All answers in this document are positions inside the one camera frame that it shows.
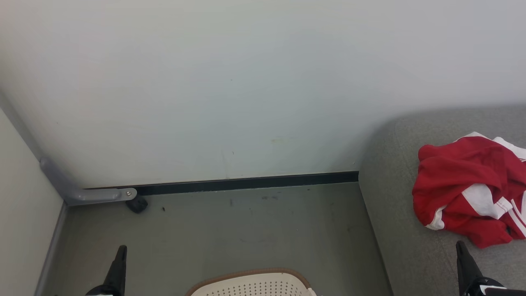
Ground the cream perforated laundry basket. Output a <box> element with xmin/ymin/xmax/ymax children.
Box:
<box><xmin>185</xmin><ymin>268</ymin><xmax>318</xmax><ymax>296</ymax></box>

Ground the black round foot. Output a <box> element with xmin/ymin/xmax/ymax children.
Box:
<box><xmin>126</xmin><ymin>196</ymin><xmax>148</xmax><ymax>214</ymax></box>

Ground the red and white garment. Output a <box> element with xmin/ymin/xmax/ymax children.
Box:
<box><xmin>412</xmin><ymin>132</ymin><xmax>526</xmax><ymax>249</ymax></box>

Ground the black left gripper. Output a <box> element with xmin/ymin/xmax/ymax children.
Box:
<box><xmin>84</xmin><ymin>245</ymin><xmax>127</xmax><ymax>296</ymax></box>

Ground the grey metal corner bracket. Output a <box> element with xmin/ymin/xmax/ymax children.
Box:
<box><xmin>39</xmin><ymin>156</ymin><xmax>138</xmax><ymax>206</ymax></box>

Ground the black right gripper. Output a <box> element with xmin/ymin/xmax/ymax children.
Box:
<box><xmin>455</xmin><ymin>240</ymin><xmax>526</xmax><ymax>296</ymax></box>

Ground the grey skirting strip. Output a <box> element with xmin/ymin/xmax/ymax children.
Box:
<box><xmin>34</xmin><ymin>201</ymin><xmax>68</xmax><ymax>296</ymax></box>

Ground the grey couch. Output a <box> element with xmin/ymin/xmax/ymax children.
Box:
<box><xmin>358</xmin><ymin>105</ymin><xmax>526</xmax><ymax>296</ymax></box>

